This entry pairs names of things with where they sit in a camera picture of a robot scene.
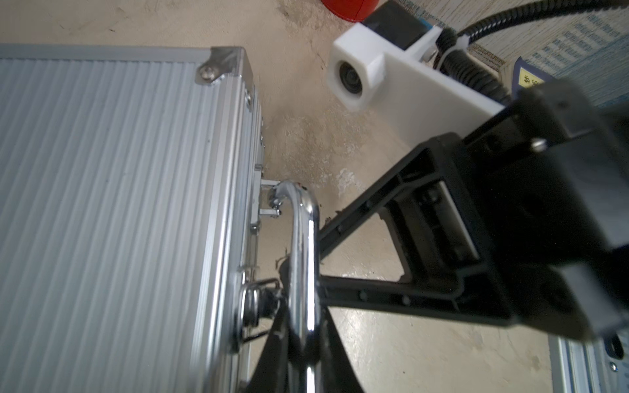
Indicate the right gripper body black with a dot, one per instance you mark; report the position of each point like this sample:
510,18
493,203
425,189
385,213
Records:
553,179

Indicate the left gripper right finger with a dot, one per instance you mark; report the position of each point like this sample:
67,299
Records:
336,373

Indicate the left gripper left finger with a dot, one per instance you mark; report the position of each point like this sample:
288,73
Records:
271,372

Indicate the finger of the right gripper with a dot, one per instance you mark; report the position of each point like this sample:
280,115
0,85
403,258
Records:
430,204

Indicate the silver aluminium poker case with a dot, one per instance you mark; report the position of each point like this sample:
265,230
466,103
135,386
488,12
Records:
142,250

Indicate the red pencil cup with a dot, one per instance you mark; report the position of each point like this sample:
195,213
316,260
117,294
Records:
351,10

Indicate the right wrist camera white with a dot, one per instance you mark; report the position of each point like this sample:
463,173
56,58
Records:
380,64

